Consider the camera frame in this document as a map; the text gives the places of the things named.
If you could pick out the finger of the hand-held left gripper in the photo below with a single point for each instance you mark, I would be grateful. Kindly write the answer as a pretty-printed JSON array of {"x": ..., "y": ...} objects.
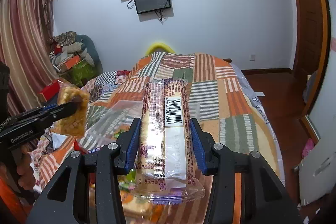
[
  {"x": 39, "y": 111},
  {"x": 60, "y": 113}
]

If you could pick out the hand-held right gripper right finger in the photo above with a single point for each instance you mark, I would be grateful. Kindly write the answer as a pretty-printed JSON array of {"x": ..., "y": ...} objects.
[{"x": 199, "y": 145}]

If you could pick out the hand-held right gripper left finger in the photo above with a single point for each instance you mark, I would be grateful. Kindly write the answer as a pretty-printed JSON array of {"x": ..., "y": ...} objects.
[{"x": 133, "y": 140}]

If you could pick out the golden crispy snack packet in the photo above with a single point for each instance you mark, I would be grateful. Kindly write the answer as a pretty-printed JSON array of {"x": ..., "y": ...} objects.
[{"x": 71, "y": 124}]

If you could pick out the long biscuit packet purple ends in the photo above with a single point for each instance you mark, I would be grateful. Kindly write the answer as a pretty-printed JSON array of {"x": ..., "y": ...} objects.
[{"x": 157, "y": 134}]

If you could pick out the white rimmed snack box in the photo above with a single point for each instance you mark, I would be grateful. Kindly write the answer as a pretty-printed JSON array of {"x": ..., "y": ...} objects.
[{"x": 126, "y": 204}]

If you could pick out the person's left forearm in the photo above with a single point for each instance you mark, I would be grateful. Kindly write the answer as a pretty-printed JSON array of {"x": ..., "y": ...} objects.
[{"x": 8, "y": 192}]

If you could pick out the person's left hand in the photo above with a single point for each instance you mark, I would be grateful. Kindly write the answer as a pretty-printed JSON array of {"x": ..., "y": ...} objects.
[{"x": 25, "y": 169}]

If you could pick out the red box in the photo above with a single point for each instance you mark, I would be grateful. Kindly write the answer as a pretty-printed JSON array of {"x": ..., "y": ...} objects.
[{"x": 50, "y": 90}]

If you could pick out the clear plastic bag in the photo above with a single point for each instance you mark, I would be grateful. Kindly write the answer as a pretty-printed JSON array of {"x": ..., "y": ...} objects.
[{"x": 113, "y": 113}]

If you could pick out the green gift box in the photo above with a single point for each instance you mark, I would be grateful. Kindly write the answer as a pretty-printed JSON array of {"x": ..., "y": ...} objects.
[{"x": 84, "y": 73}]

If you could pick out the orange cardboard box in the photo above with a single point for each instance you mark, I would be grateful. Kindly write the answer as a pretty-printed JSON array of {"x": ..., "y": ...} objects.
[{"x": 73, "y": 62}]

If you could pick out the checkered floral quilt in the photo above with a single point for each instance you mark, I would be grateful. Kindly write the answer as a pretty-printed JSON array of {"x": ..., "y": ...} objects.
[{"x": 105, "y": 79}]

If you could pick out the striped patchwork blanket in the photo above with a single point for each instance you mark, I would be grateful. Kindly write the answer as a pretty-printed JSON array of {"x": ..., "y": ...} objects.
[{"x": 210, "y": 77}]

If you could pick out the white printed bed sheet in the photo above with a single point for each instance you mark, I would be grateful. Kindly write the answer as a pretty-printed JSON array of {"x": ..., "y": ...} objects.
[{"x": 256, "y": 103}]

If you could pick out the pile of clothes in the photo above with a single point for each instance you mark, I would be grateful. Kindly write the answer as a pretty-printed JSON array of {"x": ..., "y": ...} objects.
[{"x": 68, "y": 43}]

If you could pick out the striped red beige curtain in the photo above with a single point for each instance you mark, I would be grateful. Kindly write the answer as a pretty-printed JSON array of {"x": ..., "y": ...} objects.
[{"x": 23, "y": 29}]

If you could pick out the yellow rounded object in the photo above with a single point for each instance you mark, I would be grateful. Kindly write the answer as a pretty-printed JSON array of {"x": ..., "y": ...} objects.
[{"x": 158, "y": 46}]

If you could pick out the pink slippers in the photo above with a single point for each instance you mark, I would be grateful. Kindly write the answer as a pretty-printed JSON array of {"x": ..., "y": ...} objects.
[{"x": 307, "y": 149}]

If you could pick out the white panel with cutouts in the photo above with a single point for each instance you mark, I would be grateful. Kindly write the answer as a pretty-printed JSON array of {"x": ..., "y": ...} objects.
[{"x": 317, "y": 161}]

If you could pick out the grey hanging garment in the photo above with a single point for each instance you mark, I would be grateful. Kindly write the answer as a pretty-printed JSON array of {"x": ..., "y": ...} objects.
[{"x": 309, "y": 87}]

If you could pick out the brown wooden door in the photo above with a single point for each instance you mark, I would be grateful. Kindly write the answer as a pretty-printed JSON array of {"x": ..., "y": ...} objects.
[{"x": 309, "y": 29}]

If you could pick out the wooden bed frame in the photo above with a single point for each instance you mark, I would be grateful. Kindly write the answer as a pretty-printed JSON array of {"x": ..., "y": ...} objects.
[{"x": 227, "y": 60}]

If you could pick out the white wall socket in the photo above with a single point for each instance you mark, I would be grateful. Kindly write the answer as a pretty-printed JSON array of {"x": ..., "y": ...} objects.
[{"x": 252, "y": 57}]

